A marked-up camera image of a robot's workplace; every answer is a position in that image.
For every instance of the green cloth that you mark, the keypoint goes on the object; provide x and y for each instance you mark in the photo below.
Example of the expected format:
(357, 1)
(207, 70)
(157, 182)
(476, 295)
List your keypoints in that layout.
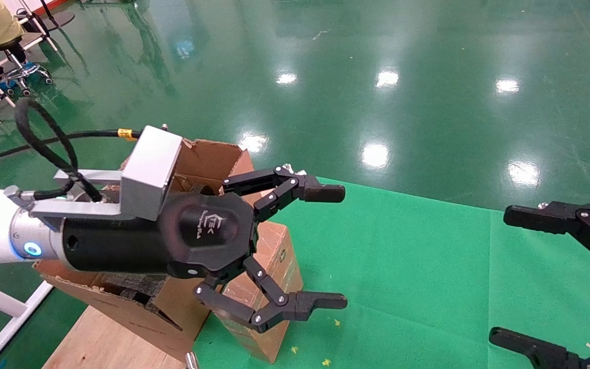
(402, 266)

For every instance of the large open cardboard carton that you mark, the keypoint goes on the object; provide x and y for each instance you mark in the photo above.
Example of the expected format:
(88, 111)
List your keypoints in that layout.
(208, 159)

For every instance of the black round stand base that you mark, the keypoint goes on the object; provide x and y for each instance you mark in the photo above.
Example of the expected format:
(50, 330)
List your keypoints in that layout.
(62, 19)

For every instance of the wheeled black stool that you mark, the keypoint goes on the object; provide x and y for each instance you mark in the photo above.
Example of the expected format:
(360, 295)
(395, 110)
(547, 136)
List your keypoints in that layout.
(23, 72)

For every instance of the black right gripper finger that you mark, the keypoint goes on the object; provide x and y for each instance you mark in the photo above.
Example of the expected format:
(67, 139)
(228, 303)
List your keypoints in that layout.
(546, 351)
(561, 218)

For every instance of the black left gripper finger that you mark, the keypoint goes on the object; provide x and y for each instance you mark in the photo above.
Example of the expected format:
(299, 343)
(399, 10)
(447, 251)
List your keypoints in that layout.
(300, 306)
(320, 193)

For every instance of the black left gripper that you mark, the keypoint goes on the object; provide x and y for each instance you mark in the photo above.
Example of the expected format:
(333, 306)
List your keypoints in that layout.
(136, 246)

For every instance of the small brown cardboard box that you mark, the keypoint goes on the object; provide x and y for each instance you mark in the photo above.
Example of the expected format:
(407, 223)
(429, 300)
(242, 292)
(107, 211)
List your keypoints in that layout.
(279, 251)

